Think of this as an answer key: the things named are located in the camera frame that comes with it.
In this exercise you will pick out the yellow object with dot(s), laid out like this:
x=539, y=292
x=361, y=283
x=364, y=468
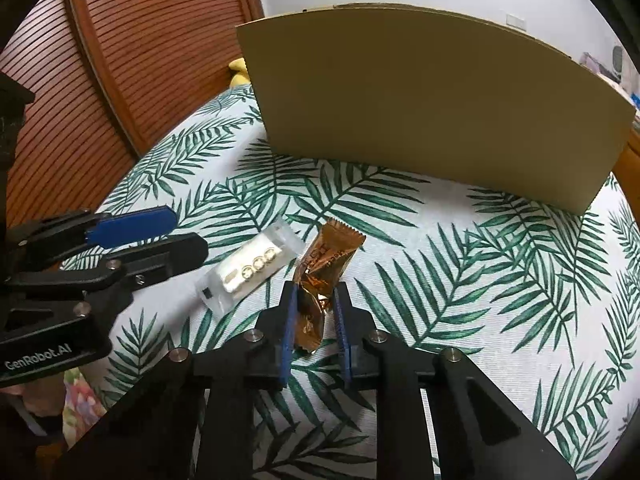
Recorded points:
x=239, y=72

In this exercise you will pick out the brown cardboard box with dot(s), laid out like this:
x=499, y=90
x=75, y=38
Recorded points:
x=425, y=110

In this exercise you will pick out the grey oval object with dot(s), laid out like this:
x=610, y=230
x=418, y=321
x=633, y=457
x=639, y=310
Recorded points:
x=617, y=57

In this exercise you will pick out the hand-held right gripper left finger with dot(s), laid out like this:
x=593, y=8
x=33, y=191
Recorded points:
x=287, y=332

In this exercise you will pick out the wooden cabinet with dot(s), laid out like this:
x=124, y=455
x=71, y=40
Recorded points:
x=629, y=160

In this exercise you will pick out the brown candy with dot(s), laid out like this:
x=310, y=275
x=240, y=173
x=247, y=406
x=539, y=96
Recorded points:
x=325, y=260

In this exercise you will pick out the wooden louvered door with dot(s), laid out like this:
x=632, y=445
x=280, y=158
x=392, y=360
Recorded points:
x=55, y=135
x=165, y=45

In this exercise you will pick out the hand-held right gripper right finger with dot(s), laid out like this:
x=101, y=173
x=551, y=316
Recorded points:
x=344, y=337

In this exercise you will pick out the floral cloth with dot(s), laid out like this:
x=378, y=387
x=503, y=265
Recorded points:
x=82, y=400

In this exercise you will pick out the pile of papers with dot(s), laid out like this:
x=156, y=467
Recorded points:
x=597, y=66

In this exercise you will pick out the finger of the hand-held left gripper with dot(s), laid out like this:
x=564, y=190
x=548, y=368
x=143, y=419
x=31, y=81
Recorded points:
x=132, y=225
x=170, y=255

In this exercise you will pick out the clear packet with white snack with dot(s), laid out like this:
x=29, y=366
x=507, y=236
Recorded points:
x=250, y=265

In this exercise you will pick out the white wall outlet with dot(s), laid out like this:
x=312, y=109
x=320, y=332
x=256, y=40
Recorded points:
x=516, y=20

